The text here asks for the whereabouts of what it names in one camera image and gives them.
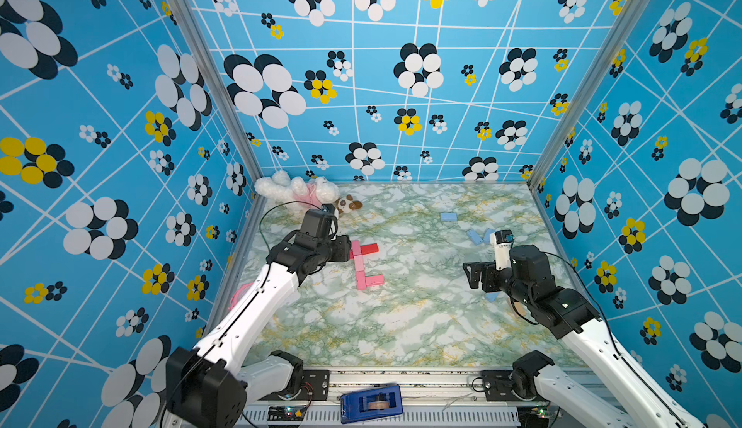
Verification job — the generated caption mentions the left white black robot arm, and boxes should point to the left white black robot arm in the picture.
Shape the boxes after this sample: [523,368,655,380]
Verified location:
[156,203,352,427]

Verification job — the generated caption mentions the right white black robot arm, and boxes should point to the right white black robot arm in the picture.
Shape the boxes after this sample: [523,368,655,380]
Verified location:
[462,244,703,427]

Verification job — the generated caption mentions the small brown white plush dog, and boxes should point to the small brown white plush dog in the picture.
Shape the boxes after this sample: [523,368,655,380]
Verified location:
[335,194,363,215]

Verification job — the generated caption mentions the white pink plush toy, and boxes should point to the white pink plush toy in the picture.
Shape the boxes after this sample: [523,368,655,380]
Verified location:
[254,170,340,206]

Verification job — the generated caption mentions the pink alarm clock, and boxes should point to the pink alarm clock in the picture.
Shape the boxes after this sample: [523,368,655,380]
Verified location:
[229,282,252,310]

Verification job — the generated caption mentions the right circuit board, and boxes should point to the right circuit board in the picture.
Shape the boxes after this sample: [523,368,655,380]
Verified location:
[518,407,550,423]

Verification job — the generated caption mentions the circuit board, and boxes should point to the circuit board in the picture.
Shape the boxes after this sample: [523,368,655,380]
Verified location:
[268,406,306,421]
[518,407,550,423]

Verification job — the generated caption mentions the blue box device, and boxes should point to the blue box device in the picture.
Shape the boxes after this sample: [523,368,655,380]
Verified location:
[340,385,404,424]

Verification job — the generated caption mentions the left circuit board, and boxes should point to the left circuit board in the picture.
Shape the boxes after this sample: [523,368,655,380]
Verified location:
[268,406,306,421]

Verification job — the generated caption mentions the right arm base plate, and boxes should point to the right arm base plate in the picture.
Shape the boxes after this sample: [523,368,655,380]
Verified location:
[480,370,545,404]

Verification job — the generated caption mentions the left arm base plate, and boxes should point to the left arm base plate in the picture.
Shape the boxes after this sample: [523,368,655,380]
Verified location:
[262,369,330,401]

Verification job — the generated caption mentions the aluminium front rail frame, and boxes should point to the aluminium front rail frame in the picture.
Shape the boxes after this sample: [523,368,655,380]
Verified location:
[231,366,639,428]

